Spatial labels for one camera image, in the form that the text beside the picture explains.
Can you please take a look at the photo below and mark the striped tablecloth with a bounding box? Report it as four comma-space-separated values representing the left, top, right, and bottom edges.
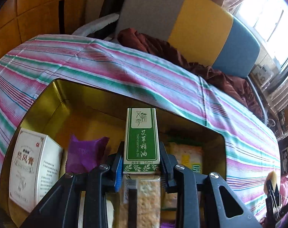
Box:
0, 34, 281, 221

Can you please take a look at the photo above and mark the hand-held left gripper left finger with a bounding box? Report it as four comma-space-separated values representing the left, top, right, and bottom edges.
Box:
21, 141, 125, 228

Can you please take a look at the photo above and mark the golden tin box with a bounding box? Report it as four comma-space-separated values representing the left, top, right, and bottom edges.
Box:
0, 79, 227, 228

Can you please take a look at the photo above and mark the large white box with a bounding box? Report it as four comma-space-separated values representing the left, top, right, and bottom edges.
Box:
9, 128, 64, 213

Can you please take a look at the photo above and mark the maroon blanket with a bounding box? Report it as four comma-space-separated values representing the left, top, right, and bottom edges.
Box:
117, 28, 264, 119

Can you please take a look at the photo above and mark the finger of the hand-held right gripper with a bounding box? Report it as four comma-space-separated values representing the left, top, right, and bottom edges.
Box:
274, 183, 282, 210
264, 179, 275, 219

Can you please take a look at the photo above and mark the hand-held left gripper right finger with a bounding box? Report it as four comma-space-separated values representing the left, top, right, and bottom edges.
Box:
159, 142, 260, 228

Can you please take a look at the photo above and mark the wooden wardrobe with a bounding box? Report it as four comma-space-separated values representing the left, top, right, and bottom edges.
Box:
0, 0, 90, 63

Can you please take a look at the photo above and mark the white appliance box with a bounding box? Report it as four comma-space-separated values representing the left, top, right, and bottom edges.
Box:
253, 64, 274, 83

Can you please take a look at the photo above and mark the cracker packet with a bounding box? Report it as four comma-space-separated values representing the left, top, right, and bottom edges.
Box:
120, 174, 162, 228
169, 142, 204, 174

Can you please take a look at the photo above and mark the grey yellow blue sofa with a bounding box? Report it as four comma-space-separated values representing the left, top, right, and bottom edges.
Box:
73, 0, 269, 124

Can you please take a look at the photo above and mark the window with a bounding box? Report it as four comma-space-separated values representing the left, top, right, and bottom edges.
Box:
236, 0, 288, 69

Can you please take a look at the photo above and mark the pink quilted blanket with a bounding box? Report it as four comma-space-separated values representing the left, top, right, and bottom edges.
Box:
280, 171, 288, 188

